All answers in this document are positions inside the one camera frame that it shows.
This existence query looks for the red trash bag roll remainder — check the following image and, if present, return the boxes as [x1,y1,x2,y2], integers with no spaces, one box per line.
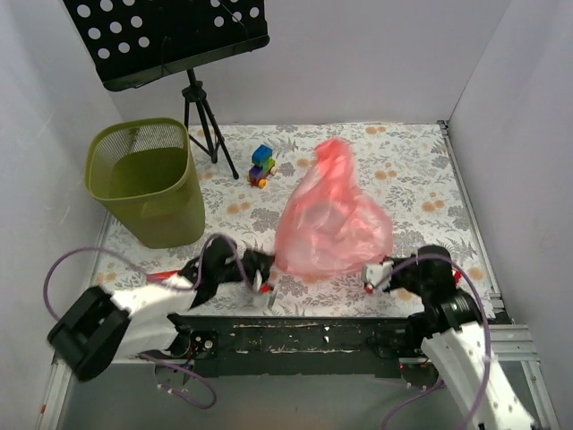
[146,271,178,283]

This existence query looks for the red plastic trash bag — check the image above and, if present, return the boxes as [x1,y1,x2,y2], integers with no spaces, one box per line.
[274,137,393,276]

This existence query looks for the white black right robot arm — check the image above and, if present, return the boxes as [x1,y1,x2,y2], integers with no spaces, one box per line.
[376,245,537,429]

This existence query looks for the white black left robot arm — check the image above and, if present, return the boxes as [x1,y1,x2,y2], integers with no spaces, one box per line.
[47,234,275,382]

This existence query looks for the olive green mesh trash bin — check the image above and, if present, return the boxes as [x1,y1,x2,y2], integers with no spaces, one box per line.
[84,117,205,249]

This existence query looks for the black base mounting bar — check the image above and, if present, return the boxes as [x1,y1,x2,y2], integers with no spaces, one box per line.
[169,314,439,386]

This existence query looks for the colourful toy brick car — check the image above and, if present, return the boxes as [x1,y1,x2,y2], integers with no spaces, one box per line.
[248,144,277,188]

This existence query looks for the black perforated music stand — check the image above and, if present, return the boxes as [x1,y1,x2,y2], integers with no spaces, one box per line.
[64,0,269,163]

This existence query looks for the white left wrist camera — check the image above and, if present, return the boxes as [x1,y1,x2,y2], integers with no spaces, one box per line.
[252,271,277,309]

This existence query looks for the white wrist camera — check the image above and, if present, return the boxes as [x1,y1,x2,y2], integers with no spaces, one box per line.
[252,271,277,309]
[361,260,394,294]

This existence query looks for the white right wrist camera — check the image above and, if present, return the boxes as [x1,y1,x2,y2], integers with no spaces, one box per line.
[361,260,394,294]

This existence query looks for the aluminium frame rail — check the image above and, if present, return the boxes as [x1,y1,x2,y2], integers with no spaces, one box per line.
[488,292,560,430]

